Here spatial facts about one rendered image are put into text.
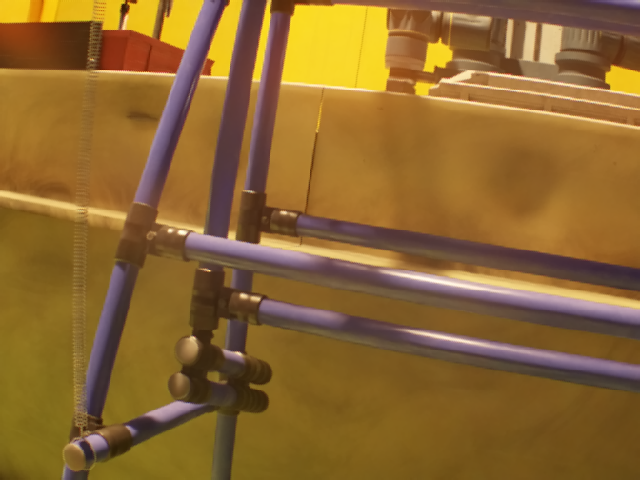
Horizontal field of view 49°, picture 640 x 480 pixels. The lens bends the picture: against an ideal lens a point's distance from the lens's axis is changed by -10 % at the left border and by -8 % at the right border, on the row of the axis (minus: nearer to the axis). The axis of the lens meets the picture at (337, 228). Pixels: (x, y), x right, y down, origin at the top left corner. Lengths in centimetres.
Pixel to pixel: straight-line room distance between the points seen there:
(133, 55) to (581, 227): 80
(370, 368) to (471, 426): 17
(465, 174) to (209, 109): 41
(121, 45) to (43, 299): 47
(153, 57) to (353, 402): 71
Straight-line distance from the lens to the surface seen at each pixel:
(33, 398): 145
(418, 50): 195
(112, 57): 133
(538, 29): 339
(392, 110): 108
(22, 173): 142
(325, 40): 419
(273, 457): 119
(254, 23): 84
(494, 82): 153
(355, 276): 70
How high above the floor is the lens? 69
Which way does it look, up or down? 3 degrees down
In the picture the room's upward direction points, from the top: 8 degrees clockwise
